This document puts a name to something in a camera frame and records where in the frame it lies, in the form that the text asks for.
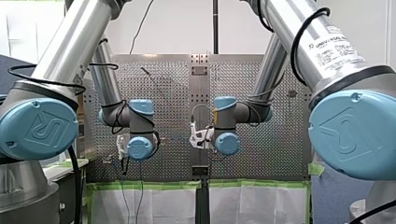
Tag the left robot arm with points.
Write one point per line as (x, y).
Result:
(77, 37)

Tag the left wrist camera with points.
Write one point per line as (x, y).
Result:
(120, 146)

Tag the grey board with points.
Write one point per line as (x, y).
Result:
(333, 199)

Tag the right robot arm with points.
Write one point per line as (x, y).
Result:
(342, 130)

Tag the black upright pole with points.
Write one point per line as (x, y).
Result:
(215, 25)

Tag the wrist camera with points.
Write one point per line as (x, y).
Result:
(120, 146)
(197, 137)

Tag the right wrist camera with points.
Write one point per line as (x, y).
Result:
(197, 137)

